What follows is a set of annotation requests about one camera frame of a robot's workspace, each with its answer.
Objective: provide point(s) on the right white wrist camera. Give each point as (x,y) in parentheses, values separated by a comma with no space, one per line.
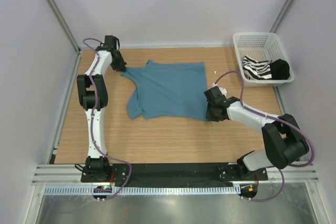
(222,90)

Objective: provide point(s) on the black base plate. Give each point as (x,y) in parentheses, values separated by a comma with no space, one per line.
(172,175)

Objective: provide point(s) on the black white striped tank top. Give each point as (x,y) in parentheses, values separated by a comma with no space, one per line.
(256,70)

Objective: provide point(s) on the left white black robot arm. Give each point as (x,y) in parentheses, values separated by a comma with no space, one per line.
(93,97)

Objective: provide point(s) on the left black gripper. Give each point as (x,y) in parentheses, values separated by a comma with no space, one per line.
(121,67)

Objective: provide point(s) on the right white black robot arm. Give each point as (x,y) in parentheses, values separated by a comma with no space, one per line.
(283,142)

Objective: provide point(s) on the white plastic basket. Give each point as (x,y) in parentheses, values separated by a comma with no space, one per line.
(260,46)

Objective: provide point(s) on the teal tank top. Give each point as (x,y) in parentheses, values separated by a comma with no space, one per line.
(175,90)

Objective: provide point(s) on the white slotted cable duct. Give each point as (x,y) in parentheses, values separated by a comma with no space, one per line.
(138,191)

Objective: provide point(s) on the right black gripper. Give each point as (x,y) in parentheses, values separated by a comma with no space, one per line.
(209,117)

